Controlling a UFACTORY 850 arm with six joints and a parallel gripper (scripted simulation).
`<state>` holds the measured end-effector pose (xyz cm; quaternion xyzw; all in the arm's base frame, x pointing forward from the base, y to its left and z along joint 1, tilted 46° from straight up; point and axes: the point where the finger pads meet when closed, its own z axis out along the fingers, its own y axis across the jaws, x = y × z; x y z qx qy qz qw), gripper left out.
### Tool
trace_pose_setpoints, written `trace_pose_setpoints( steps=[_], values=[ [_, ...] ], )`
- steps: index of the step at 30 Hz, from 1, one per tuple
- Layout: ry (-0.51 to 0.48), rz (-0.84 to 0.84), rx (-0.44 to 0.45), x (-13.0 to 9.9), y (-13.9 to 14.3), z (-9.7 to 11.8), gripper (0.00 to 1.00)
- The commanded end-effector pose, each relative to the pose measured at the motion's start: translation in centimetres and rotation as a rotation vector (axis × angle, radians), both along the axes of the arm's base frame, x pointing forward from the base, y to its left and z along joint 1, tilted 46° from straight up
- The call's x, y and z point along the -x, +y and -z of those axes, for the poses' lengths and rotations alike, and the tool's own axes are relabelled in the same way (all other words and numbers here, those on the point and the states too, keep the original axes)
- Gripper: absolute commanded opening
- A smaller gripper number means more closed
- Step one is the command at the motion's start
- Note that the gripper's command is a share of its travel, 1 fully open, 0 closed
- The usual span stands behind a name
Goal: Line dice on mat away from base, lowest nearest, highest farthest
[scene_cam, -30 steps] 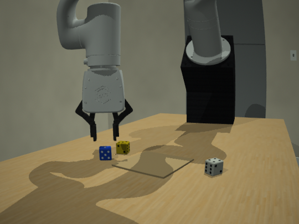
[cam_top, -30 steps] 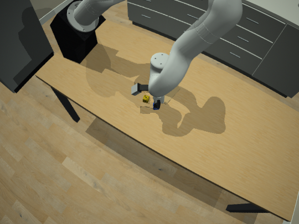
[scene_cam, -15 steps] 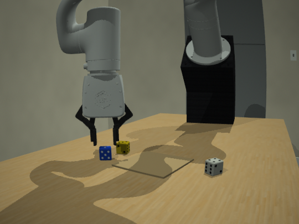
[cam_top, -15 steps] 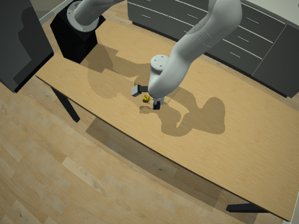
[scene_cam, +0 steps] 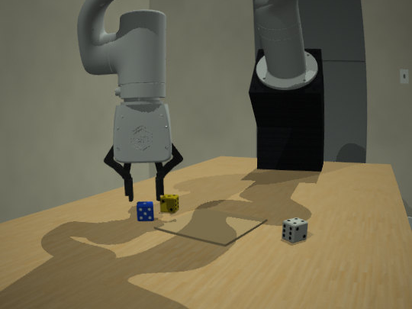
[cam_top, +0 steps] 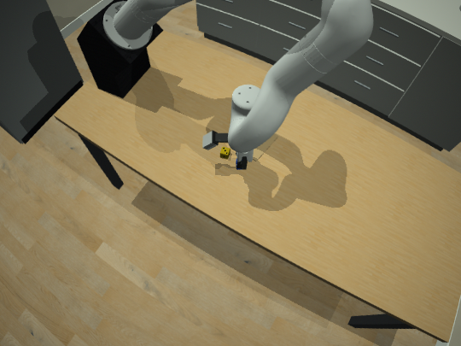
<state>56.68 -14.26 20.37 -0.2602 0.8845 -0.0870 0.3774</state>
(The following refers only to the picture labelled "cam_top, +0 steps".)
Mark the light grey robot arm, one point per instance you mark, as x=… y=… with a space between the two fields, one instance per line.
x=345 y=26

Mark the yellow die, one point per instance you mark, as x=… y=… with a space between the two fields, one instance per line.
x=225 y=152

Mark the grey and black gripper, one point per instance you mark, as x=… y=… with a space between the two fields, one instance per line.
x=244 y=158

